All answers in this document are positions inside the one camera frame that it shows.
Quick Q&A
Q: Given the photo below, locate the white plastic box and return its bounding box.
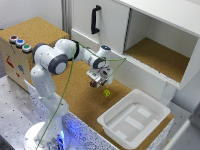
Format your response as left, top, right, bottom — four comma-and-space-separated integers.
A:
96, 88, 172, 150

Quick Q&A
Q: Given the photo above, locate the wooden drawer box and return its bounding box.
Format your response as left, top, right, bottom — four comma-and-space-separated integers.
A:
0, 16, 70, 92

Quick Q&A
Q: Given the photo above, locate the purple block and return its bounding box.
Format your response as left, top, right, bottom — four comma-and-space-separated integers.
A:
89, 80, 98, 89

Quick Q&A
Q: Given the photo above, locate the white cabinet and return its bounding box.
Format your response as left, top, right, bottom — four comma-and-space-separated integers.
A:
68, 0, 200, 105

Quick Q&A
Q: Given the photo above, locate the yellow block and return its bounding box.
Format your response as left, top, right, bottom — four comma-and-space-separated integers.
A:
102, 88, 111, 98

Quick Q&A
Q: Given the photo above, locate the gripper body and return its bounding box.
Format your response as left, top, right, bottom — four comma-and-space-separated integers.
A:
86, 63, 114, 87

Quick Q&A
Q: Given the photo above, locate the blue button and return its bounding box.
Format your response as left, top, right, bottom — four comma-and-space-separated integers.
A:
15, 38, 26, 49

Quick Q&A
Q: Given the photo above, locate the green cable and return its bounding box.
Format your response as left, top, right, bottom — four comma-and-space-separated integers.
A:
34, 40, 128, 150

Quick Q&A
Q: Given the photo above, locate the black door handle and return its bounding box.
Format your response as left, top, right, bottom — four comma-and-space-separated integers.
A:
90, 4, 102, 36

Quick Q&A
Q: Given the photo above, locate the white sliding door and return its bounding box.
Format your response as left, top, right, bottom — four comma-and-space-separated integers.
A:
71, 0, 131, 55

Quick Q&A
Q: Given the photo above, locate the red button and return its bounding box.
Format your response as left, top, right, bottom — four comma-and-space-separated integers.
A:
8, 34, 19, 45

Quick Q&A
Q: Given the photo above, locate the green button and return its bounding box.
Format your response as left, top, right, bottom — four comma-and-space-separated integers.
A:
21, 43, 33, 54

